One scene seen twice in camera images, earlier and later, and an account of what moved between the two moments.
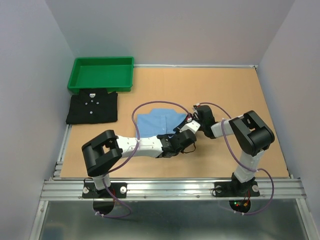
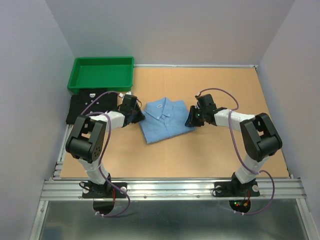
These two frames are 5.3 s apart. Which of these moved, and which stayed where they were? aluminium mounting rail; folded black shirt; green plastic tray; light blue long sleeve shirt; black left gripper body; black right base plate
Moved: black left gripper body; light blue long sleeve shirt
Stayed: folded black shirt; green plastic tray; black right base plate; aluminium mounting rail
